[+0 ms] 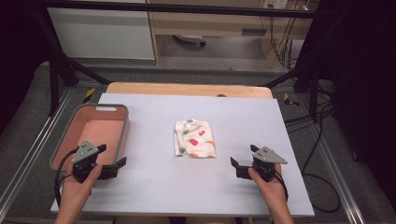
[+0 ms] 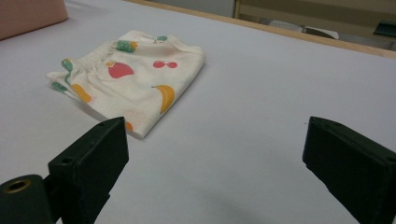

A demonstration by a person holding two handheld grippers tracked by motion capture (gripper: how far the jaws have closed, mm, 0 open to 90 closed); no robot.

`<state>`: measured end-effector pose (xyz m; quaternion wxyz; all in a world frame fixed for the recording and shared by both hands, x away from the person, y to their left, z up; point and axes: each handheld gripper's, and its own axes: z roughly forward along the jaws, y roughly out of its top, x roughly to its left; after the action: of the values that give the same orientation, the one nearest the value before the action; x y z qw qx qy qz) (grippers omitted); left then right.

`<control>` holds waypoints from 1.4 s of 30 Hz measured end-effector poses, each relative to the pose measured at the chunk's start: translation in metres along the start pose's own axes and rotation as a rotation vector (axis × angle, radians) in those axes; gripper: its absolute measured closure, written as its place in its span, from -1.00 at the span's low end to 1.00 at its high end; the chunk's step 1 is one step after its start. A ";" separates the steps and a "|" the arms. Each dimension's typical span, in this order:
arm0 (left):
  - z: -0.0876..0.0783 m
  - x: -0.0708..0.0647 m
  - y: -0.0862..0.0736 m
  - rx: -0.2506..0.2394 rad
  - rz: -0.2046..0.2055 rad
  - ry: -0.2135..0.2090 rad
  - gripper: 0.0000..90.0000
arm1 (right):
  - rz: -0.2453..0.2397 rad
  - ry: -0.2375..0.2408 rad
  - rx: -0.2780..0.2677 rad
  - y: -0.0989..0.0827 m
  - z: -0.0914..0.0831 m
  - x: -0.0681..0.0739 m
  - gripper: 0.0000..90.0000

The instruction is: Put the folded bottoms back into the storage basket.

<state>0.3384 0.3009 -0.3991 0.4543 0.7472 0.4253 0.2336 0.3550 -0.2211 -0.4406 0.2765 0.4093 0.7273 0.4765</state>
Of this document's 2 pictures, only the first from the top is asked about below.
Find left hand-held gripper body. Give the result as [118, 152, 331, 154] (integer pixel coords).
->
[71, 139, 120, 185]

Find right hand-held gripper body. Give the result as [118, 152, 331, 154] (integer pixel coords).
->
[235, 146, 289, 183]

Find pink plastic basket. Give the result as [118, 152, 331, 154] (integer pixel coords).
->
[49, 103, 131, 175]

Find white fruit print garment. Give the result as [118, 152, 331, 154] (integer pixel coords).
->
[174, 118, 218, 159]

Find person's right hand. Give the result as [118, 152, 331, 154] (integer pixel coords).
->
[247, 163, 290, 205]

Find person's left hand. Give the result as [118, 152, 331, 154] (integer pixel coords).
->
[60, 163, 104, 203]

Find black metal stand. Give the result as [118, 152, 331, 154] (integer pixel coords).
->
[263, 59, 323, 123]
[31, 6, 111, 117]

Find white cabinet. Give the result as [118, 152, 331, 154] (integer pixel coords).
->
[47, 7, 156, 61]

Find dark curtain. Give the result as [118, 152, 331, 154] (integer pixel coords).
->
[311, 0, 396, 200]

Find white chair base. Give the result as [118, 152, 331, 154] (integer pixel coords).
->
[173, 34, 207, 48]

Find light wooden desk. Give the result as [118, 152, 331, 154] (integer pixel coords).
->
[148, 0, 314, 67]

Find white power socket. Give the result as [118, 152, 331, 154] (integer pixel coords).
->
[262, 0, 290, 10]

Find black metal crossbar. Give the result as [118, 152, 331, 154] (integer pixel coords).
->
[31, 0, 320, 19]

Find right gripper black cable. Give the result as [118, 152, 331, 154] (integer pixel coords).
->
[274, 170, 290, 202]

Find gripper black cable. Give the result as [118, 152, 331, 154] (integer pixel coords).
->
[53, 147, 78, 208]
[274, 170, 290, 202]

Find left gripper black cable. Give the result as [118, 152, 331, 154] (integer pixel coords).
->
[53, 147, 78, 208]

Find aluminium rail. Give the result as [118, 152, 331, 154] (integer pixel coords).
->
[311, 124, 366, 224]
[0, 88, 73, 213]

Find black floor cable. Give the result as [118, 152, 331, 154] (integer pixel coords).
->
[284, 101, 343, 215]

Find hanging black cables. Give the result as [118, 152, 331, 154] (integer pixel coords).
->
[269, 14, 301, 70]

